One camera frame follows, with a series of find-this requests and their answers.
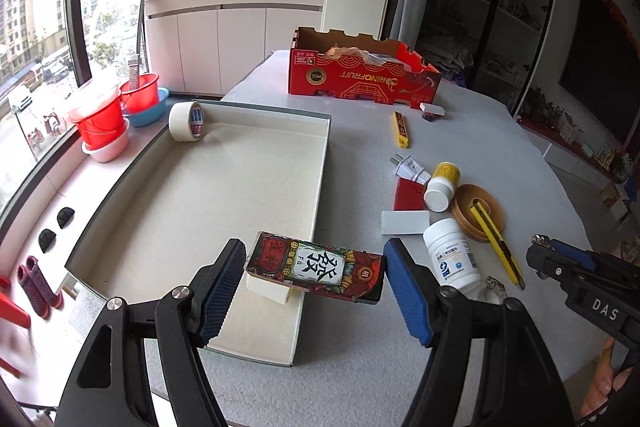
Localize black television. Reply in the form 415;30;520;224
558;0;640;148

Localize tan round spool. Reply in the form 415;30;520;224
449;183;506;243

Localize red floral printed card box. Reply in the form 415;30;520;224
243;231;386;306

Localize metal hose clamp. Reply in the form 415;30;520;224
482;276;507;304

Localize red cardboard fruit box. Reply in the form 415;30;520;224
287;27;443;110

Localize green potted plants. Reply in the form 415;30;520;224
520;87;568;130

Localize dark glass display cabinet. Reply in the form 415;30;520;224
414;0;560;110

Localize white counter cabinet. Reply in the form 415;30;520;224
144;0;331;98

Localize white power plug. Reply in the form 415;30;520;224
390;153;431;184

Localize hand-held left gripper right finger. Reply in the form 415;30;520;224
384;238;576;427

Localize red plastic stool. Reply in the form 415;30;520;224
0;276;32;379

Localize pink slipper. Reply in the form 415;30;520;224
16;264;51;320
26;256;65;311

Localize clear plastic bag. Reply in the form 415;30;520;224
325;45;396;64

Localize yellow utility knife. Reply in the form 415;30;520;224
471;202;526;291

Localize person's right hand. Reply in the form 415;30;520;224
581;337;635;420

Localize large white tray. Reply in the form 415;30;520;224
65;99;334;368

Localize cream masking tape roll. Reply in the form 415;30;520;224
168;101;207;142

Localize white blue label pill bottle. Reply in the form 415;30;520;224
423;218;482;294

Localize red plastic bucket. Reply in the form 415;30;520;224
66;82;126;148

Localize blue plastic basin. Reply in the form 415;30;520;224
122;88;171;128

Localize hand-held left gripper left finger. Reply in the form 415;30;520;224
54;238;247;427

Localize yellow blade case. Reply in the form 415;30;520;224
392;111;411;149

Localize yellow label pill bottle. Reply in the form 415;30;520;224
423;162;460;212

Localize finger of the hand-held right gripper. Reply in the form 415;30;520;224
526;246;582;281
532;234;599;271

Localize white television stand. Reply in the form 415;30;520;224
515;114;640;208

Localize pink plastic basin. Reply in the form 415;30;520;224
82;119;132;163

